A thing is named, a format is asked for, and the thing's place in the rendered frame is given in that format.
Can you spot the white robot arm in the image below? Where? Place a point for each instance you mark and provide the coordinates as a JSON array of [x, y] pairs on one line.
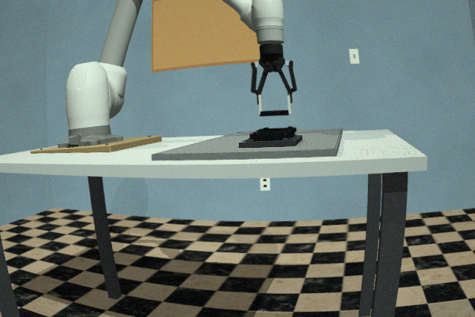
[[89, 102]]

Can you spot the black well plate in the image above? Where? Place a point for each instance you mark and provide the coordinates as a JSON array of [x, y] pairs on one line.
[[274, 113], [271, 135]]

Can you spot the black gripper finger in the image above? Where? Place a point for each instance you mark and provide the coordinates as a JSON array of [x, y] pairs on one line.
[[289, 95], [262, 81]]

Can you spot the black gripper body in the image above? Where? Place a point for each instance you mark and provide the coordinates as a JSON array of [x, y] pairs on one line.
[[271, 53]]

